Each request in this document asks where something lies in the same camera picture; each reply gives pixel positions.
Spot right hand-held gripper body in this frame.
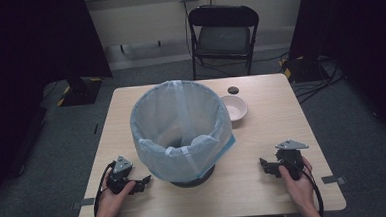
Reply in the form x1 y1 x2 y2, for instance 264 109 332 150
274 137 312 182

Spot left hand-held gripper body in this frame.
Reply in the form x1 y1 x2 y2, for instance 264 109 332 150
104 154 135 196

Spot person's left hand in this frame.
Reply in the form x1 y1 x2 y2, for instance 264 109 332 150
91 168 139 217

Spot person's right hand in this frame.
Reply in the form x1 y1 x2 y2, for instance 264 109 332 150
277 155 317 216

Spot grey tape strip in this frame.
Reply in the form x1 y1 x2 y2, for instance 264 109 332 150
320 174 348 187
71 197 97 211

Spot dark round trash bin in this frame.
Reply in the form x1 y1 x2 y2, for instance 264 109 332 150
168 164 218 190

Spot white bowl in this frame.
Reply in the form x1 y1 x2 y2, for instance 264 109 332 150
219 94 250 123

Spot bin with blue bag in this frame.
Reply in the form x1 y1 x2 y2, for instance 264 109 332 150
127 76 239 187

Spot black stand base yellow stripes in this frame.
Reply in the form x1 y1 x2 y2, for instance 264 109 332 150
278 54 332 85
54 75 105 108

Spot black folding chair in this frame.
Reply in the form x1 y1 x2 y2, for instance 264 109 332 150
187 2 263 81

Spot black curtain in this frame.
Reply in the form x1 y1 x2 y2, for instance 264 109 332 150
0 0 121 208
285 0 386 143

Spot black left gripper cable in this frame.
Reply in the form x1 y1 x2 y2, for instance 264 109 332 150
90 160 121 217

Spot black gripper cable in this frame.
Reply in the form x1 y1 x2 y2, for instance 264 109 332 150
285 156 326 217
90 160 121 217

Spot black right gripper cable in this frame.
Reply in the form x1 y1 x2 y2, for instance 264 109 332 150
285 156 326 217

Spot black floor cables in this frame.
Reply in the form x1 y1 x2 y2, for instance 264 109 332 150
291 57 348 105

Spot black wall socket cable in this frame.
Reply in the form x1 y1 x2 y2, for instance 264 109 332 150
181 0 193 58

